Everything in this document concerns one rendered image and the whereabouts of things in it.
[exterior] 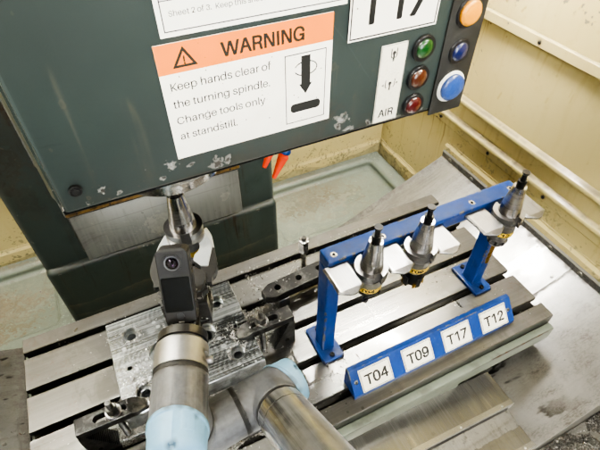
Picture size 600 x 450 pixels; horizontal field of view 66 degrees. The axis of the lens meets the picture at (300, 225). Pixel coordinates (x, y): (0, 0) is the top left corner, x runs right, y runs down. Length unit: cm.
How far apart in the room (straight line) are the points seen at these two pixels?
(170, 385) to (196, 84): 39
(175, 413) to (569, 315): 113
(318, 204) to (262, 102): 148
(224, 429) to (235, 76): 49
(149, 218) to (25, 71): 99
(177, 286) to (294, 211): 124
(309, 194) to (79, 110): 160
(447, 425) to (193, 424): 78
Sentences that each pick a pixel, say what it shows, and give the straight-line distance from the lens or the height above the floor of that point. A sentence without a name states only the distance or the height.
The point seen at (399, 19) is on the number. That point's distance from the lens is 48.
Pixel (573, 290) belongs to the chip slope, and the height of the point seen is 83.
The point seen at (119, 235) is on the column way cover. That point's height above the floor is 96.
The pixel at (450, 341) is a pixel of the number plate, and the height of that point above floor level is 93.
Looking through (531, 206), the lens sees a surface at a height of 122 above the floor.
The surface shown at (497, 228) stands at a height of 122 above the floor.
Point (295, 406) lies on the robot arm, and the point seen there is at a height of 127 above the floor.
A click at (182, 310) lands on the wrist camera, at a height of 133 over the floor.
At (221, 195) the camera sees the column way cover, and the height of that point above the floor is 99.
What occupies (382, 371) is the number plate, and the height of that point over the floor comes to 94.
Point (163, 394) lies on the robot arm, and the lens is 64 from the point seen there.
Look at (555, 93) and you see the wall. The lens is 141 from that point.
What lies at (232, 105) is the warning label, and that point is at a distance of 43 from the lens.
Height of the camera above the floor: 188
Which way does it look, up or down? 46 degrees down
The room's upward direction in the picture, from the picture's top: straight up
